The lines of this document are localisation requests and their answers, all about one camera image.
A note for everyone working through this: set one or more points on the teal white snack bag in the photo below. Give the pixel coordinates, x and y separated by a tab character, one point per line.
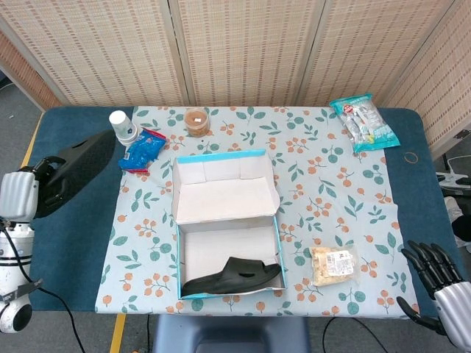
368	125

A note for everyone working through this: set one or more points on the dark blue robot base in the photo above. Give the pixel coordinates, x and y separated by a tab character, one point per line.
228	331

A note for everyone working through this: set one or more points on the black slipper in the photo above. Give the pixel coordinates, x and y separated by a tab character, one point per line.
84	158
221	283

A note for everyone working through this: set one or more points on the tan rubber band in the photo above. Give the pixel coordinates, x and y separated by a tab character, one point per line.
404	158

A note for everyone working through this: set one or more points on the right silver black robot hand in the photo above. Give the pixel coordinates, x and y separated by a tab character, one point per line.
454	309

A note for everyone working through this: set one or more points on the bamboo folding screen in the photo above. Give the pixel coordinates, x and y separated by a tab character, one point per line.
239	48

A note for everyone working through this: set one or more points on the blue white cardboard shoe box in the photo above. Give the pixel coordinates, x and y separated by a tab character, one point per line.
224	198

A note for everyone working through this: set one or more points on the white chair base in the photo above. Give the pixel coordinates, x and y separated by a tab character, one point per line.
452	178

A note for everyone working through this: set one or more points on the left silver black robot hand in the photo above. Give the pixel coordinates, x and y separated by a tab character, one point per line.
18	195

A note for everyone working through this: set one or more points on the blue red snack bag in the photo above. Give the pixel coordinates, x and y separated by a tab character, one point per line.
141	152

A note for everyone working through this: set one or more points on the clear jar of brown snacks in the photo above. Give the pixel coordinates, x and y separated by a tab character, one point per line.
197	121

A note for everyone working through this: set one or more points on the clear packet of beige food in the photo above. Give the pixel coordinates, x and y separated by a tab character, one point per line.
331	264

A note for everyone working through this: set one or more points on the floral patterned tablecloth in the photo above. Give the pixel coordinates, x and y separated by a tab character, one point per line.
331	184

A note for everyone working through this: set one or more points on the white paper cup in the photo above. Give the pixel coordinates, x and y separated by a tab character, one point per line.
119	123

